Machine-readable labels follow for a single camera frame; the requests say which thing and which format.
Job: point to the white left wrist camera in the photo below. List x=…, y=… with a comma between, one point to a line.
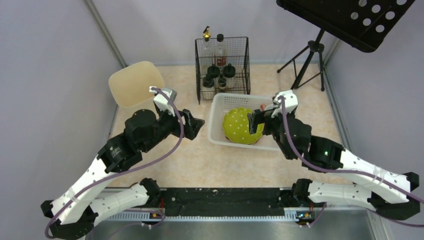
x=162, y=101

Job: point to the beige plastic waste bin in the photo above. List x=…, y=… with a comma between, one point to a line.
x=130, y=86

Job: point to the glass jar black lid front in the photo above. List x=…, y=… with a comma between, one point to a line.
x=229, y=72

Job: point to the sauce bottle red label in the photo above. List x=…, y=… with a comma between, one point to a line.
x=220, y=52

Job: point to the pink floral mug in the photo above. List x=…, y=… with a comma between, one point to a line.
x=263, y=107

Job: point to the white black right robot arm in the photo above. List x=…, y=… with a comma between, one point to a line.
x=371, y=187

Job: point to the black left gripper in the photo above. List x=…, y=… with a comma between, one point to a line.
x=185, y=122

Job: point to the black wire rack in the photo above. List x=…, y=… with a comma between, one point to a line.
x=237, y=54

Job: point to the small black pepper grinder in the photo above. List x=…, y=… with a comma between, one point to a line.
x=222, y=84

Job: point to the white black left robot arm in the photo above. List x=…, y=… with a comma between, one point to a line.
x=75, y=213

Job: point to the clear bottle gold spout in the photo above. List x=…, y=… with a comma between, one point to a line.
x=207, y=51

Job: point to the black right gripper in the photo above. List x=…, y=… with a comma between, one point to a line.
x=265, y=122

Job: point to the glass jar black lid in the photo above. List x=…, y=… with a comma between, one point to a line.
x=213, y=71
x=229, y=72

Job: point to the white perforated plastic basket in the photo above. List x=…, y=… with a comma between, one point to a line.
x=223, y=103

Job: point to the black music stand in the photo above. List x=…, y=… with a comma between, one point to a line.
x=363, y=24

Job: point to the green polka dot plate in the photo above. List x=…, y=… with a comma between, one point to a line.
x=235, y=126

